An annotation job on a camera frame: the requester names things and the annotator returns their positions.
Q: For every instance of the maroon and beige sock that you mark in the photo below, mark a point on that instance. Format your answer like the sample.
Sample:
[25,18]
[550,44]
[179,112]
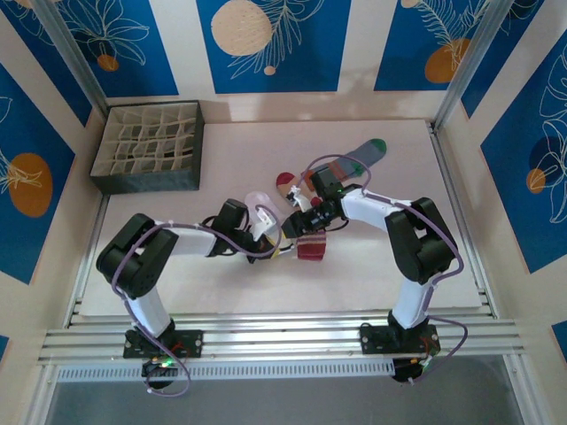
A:
[312,254]

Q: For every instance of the grey blue sock orange cuff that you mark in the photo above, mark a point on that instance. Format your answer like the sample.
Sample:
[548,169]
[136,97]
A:
[365,152]

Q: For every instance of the dark grey divided organizer box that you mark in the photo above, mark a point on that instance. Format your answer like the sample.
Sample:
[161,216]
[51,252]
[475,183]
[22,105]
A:
[146,181]

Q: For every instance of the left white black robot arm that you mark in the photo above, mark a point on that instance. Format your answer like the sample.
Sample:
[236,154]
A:
[190,241]

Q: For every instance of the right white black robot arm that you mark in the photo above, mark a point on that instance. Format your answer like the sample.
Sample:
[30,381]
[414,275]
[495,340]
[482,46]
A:
[372,208]

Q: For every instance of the long aluminium mounting rail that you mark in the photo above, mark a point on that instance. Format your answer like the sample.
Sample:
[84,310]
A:
[283,341]

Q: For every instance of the aluminium table side rail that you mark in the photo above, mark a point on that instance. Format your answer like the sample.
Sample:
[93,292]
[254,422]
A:
[96,221]
[448,177]

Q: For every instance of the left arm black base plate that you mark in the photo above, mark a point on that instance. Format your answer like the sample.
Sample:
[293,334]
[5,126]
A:
[192,343]

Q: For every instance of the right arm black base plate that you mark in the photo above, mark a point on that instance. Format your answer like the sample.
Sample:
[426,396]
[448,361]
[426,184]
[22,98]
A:
[370,341]

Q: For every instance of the aluminium frame post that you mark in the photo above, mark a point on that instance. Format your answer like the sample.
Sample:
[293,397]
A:
[71,48]
[475,48]

